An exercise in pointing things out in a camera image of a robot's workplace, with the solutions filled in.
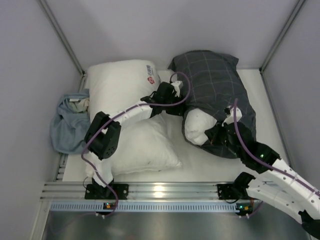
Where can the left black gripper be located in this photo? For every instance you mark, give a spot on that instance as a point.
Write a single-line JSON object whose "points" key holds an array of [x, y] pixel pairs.
{"points": [[176, 100]]}

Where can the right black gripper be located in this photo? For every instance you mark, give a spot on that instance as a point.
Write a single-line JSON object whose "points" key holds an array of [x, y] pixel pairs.
{"points": [[216, 130]]}

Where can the dark grey checked pillowcase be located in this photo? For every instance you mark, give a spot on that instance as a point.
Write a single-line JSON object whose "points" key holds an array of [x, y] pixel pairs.
{"points": [[215, 85]]}

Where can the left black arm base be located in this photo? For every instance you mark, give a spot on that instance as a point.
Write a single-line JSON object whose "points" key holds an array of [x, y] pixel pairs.
{"points": [[97, 192]]}

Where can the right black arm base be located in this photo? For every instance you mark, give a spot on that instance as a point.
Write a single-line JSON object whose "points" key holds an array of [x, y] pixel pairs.
{"points": [[231, 191]]}

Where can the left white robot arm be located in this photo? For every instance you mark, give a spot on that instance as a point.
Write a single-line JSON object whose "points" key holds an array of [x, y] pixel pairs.
{"points": [[103, 134]]}

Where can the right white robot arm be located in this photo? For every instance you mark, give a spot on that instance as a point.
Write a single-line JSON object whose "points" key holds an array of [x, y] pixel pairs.
{"points": [[267, 177]]}

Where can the white bare pillow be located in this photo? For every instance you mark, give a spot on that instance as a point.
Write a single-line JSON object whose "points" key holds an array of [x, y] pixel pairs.
{"points": [[120, 87]]}

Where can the light blue crumpled cloth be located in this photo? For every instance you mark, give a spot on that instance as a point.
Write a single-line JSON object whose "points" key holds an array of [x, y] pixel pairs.
{"points": [[70, 123]]}

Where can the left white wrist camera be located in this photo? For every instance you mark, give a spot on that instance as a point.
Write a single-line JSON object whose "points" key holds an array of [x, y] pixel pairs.
{"points": [[177, 85]]}

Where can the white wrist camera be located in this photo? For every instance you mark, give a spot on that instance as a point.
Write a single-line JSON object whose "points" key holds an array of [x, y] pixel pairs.
{"points": [[233, 114], [177, 85]]}

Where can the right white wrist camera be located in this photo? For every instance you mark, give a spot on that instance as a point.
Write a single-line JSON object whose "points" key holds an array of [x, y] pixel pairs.
{"points": [[233, 114]]}

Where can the left aluminium frame post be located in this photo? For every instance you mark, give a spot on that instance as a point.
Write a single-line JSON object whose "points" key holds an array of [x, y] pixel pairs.
{"points": [[43, 4]]}

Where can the aluminium frame post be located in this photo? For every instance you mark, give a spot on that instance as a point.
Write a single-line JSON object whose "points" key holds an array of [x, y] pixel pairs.
{"points": [[43, 4], [282, 34]]}

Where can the right aluminium frame post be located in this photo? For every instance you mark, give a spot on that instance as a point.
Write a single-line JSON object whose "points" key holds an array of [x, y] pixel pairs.
{"points": [[282, 34]]}

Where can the aluminium rail beam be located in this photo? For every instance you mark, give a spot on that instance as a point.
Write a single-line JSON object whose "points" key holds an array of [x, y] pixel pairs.
{"points": [[136, 191]]}

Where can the grey slotted cable duct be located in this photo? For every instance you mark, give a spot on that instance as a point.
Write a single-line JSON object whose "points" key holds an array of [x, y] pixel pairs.
{"points": [[175, 207]]}

